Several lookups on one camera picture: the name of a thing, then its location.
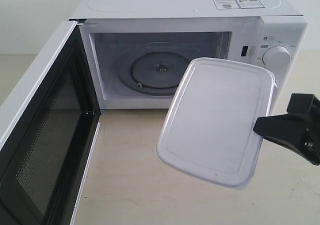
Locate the blue white label sticker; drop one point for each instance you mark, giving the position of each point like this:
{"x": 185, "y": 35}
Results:
{"x": 237, "y": 4}

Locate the white microwave oven body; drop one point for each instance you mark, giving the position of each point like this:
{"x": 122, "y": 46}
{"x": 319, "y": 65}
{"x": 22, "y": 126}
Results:
{"x": 109, "y": 28}

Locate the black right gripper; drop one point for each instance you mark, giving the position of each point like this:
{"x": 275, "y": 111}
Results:
{"x": 299, "y": 130}

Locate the white lidded plastic container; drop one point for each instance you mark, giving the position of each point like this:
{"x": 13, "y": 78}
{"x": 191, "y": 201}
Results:
{"x": 208, "y": 132}

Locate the upper white control knob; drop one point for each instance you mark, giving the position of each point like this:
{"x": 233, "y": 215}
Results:
{"x": 276, "y": 57}

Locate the glass turntable plate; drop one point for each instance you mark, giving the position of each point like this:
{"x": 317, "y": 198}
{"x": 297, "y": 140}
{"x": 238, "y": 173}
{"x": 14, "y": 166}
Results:
{"x": 155, "y": 68}

